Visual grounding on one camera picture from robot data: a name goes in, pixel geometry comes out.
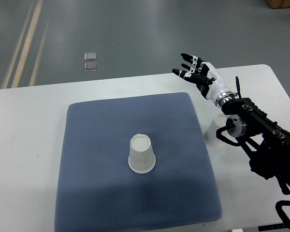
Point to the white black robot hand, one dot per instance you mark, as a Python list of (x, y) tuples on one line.
[(206, 78)]

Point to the white paper cup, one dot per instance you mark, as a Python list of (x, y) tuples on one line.
[(209, 135), (141, 157)]

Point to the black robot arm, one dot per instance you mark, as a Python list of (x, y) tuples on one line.
[(266, 144)]

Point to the wooden furniture corner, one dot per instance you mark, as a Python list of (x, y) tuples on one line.
[(279, 4)]

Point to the lower metal floor plate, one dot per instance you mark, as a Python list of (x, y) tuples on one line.
[(90, 66)]

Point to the metal floor plate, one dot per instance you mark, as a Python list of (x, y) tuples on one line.
[(90, 56), (90, 66)]

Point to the upper metal floor plate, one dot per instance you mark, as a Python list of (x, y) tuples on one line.
[(90, 56)]

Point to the blue grey foam mat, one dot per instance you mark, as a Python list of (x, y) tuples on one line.
[(97, 190)]

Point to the black table edge panel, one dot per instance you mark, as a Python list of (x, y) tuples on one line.
[(272, 227)]

